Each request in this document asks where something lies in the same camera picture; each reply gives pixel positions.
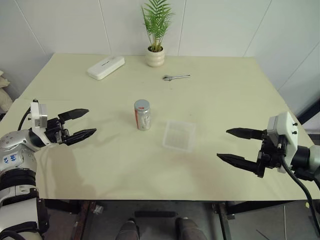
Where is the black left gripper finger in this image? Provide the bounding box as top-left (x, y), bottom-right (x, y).
top-left (57, 108), bottom-right (90, 121)
top-left (65, 128), bottom-right (98, 147)

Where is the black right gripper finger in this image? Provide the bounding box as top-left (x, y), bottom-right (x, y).
top-left (225, 127), bottom-right (266, 141)
top-left (216, 153), bottom-right (266, 179)

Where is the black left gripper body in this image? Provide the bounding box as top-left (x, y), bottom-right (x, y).
top-left (46, 117), bottom-right (71, 146)

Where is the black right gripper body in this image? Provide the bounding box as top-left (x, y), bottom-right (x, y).
top-left (258, 129), bottom-right (286, 169)

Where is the clear plastic jar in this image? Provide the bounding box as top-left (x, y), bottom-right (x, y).
top-left (134, 106), bottom-right (153, 131)

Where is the grey round lid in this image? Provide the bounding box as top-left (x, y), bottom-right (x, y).
top-left (134, 99), bottom-right (150, 111)

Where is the clear square plastic container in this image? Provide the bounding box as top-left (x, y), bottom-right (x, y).
top-left (161, 119), bottom-right (198, 153)

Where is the white rectangular box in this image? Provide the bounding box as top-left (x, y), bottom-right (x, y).
top-left (86, 55), bottom-right (125, 81)

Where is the black slanted metal bar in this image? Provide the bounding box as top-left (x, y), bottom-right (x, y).
top-left (297, 96), bottom-right (320, 125)

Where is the beige cloth sack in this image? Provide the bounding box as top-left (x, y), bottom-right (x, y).
top-left (0, 87), bottom-right (14, 113)
top-left (0, 69), bottom-right (10, 89)

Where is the dark rounded shape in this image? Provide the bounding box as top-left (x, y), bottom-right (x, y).
top-left (117, 217), bottom-right (140, 240)
top-left (174, 217), bottom-right (201, 240)

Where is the silver adjustable wrench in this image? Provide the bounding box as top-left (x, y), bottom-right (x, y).
top-left (162, 73), bottom-right (191, 82)

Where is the cream ribbed plant pot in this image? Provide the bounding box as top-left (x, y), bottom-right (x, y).
top-left (145, 45), bottom-right (166, 68)

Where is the black flat bar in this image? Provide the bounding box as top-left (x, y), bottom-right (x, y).
top-left (134, 211), bottom-right (178, 218)

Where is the green palm plant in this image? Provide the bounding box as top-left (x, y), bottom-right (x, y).
top-left (141, 0), bottom-right (176, 52)

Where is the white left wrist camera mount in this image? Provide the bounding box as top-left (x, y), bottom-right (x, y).
top-left (29, 99), bottom-right (52, 147)

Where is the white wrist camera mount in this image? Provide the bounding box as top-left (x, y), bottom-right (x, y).
top-left (266, 111), bottom-right (300, 174)
top-left (29, 99), bottom-right (52, 147)

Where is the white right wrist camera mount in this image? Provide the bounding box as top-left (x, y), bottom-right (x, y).
top-left (266, 111), bottom-right (300, 174)

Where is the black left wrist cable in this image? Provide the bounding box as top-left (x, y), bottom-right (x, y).
top-left (17, 107), bottom-right (33, 132)

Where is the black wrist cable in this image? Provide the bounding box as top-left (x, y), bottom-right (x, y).
top-left (17, 107), bottom-right (33, 132)
top-left (277, 139), bottom-right (318, 240)

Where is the black metal table frame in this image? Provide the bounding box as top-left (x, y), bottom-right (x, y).
top-left (44, 198), bottom-right (310, 240)

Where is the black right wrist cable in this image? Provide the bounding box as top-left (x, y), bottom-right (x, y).
top-left (277, 139), bottom-right (318, 240)

